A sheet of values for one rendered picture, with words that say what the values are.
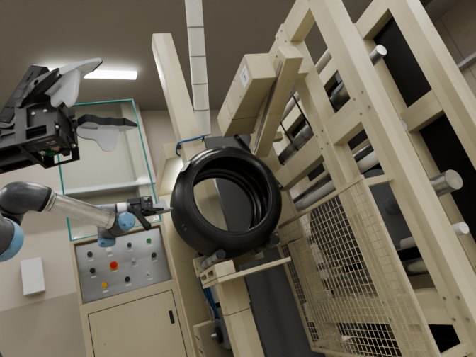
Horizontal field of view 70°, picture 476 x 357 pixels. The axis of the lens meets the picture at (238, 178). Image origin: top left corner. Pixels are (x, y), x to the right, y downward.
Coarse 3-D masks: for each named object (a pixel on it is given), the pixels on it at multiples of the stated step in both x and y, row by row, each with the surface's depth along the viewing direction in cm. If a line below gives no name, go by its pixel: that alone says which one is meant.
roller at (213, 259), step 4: (216, 252) 153; (220, 252) 153; (224, 252) 154; (212, 256) 158; (216, 256) 153; (220, 256) 152; (224, 256) 153; (208, 260) 167; (212, 260) 160; (216, 260) 156; (220, 260) 155; (204, 264) 177; (208, 264) 170; (212, 264) 167; (204, 268) 182
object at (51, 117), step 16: (16, 112) 46; (32, 112) 46; (48, 112) 46; (64, 112) 50; (0, 128) 47; (16, 128) 45; (32, 128) 45; (48, 128) 45; (64, 128) 49; (0, 144) 46; (16, 144) 44; (32, 144) 45; (48, 144) 46; (64, 144) 47; (0, 160) 47; (16, 160) 47; (32, 160) 47; (48, 160) 50
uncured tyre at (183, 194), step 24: (192, 168) 164; (216, 168) 196; (240, 168) 197; (264, 168) 176; (192, 192) 159; (264, 192) 193; (192, 216) 156; (264, 216) 167; (192, 240) 162; (216, 240) 155; (240, 240) 158; (264, 240) 166
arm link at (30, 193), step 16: (0, 192) 119; (16, 192) 117; (32, 192) 119; (48, 192) 122; (16, 208) 119; (32, 208) 120; (48, 208) 124; (64, 208) 126; (80, 208) 130; (96, 208) 136; (96, 224) 136; (112, 224) 139; (128, 224) 141
